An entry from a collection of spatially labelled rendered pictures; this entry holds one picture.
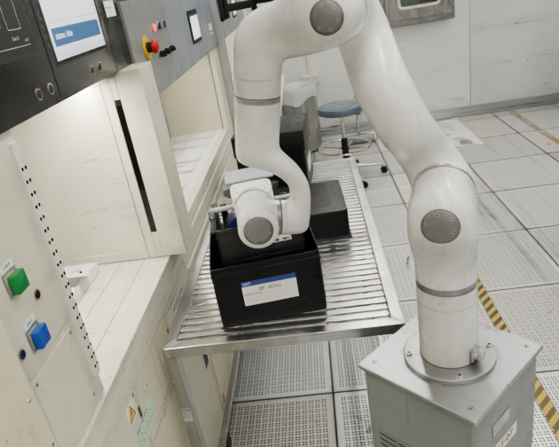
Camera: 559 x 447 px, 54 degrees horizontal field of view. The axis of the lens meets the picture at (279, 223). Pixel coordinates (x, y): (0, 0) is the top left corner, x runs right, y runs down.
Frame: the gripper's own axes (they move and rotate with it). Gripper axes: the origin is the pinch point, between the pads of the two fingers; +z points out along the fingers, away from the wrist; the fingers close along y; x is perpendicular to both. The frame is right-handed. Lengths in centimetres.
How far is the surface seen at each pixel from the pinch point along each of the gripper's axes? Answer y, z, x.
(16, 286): -36, -58, 11
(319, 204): 21.0, 31.3, -22.9
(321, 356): 16, 65, -109
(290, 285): 5.1, -13.8, -24.1
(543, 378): 96, 25, -109
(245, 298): -6.7, -13.8, -25.3
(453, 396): 31, -52, -34
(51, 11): -31, -17, 47
